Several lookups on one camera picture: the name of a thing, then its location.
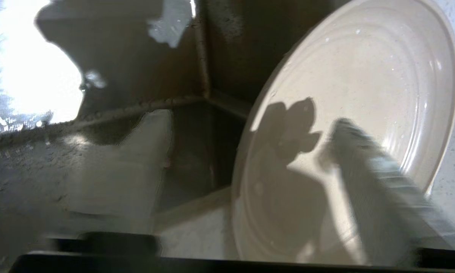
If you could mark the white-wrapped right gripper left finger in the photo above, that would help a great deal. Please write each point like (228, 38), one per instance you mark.
(148, 170)

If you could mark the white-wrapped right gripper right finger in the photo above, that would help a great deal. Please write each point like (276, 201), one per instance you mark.
(379, 189)

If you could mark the cream round plate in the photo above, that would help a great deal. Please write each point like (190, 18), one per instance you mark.
(364, 76)

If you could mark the stainless steel sink basin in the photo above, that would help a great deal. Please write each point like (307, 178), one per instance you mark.
(136, 57)

